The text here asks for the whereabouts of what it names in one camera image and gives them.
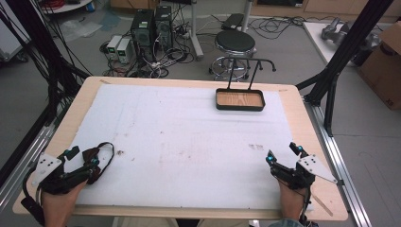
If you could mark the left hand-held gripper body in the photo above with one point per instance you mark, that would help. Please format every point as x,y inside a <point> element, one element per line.
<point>52,179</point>

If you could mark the person's right hand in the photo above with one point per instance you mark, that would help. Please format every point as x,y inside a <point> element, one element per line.
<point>292,201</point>

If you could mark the white foam mat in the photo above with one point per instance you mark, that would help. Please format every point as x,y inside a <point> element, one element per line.
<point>189,145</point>

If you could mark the person's left hand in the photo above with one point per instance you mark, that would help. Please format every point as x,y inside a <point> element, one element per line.
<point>60,205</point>

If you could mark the brown cardboard box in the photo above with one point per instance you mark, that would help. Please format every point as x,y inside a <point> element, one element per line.
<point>383,66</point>

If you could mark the thin wooden stick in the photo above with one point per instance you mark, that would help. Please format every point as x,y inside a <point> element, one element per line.
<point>321,204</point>

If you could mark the black round stool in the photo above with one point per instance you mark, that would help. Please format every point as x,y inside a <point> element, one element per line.
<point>235,43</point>

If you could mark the black computer tower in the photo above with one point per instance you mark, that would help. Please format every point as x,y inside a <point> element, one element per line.
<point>163,26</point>
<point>142,30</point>

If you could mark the aluminium rail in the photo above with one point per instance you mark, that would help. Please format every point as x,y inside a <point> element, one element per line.
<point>340,164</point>
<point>22,164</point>

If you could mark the grey desk leg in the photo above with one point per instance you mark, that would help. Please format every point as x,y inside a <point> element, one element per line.
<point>195,31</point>

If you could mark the black stand with wooden tray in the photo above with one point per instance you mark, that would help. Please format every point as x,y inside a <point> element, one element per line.
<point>239,100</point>

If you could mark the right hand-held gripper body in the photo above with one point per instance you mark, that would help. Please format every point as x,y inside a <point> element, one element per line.
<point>299,175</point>

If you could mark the white power supply box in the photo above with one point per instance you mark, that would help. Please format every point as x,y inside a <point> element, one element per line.
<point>123,50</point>
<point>113,47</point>

